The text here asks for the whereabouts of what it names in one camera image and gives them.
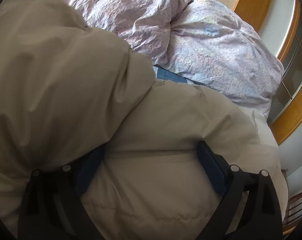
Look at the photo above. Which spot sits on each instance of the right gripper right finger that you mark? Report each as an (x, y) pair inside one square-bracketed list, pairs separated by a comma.
[(261, 217)]

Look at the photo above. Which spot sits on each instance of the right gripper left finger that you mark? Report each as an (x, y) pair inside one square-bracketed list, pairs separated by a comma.
[(51, 205)]

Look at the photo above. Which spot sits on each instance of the beige puffer jacket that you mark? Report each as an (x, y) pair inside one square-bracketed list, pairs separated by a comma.
[(66, 89)]

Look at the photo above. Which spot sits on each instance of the blue striped bed sheet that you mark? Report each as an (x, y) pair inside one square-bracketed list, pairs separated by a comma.
[(164, 74)]

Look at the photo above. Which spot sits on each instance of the lilac floral duvet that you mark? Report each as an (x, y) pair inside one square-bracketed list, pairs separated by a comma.
[(202, 40)]

